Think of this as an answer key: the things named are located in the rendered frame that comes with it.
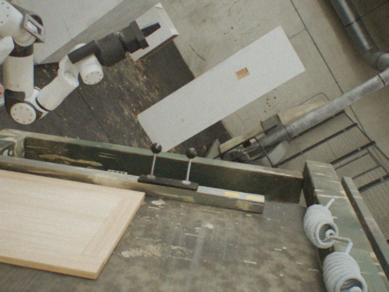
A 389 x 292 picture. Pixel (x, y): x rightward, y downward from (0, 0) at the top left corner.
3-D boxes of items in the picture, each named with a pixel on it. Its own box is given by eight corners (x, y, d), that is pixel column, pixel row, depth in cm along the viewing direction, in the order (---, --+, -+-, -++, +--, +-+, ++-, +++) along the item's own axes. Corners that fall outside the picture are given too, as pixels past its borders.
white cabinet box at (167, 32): (123, 28, 658) (160, 2, 638) (143, 59, 665) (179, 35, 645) (113, 28, 615) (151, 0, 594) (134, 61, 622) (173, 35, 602)
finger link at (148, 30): (161, 28, 131) (144, 37, 131) (157, 19, 129) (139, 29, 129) (162, 30, 130) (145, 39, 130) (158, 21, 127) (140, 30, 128)
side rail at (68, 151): (33, 156, 173) (32, 131, 169) (297, 197, 161) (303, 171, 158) (25, 161, 167) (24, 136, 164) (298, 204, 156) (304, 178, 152)
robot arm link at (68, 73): (104, 67, 130) (76, 92, 135) (94, 46, 134) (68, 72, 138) (90, 61, 125) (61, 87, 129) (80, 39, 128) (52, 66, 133)
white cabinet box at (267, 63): (149, 108, 577) (279, 26, 518) (171, 143, 584) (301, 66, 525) (135, 116, 519) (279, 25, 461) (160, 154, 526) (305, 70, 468)
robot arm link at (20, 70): (-2, 120, 133) (-6, 57, 121) (11, 101, 144) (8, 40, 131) (35, 126, 135) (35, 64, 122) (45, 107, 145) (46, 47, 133)
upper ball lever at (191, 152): (180, 186, 138) (187, 148, 141) (191, 188, 138) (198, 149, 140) (179, 185, 134) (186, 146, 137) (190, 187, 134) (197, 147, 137)
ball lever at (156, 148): (145, 181, 139) (153, 143, 142) (156, 183, 139) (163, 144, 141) (143, 180, 136) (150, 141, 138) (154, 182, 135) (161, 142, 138)
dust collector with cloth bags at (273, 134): (209, 142, 770) (317, 81, 707) (229, 174, 778) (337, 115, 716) (197, 164, 639) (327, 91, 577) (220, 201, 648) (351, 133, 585)
